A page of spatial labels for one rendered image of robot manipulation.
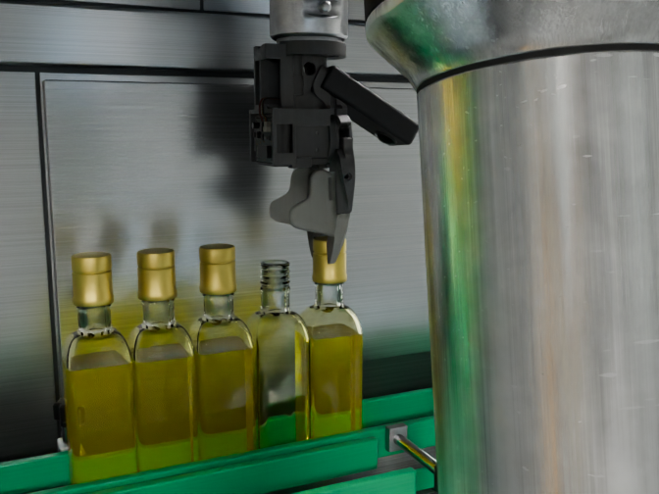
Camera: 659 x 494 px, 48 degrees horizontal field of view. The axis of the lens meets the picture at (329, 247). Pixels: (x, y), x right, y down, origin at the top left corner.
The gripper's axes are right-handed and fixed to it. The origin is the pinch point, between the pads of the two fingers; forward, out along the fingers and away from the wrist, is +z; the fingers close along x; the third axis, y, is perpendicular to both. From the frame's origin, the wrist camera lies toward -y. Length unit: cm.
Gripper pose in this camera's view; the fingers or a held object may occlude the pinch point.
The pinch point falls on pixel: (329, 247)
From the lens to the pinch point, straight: 74.8
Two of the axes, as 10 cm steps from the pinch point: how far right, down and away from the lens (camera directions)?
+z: 0.0, 9.9, 1.6
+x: 4.0, 1.5, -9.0
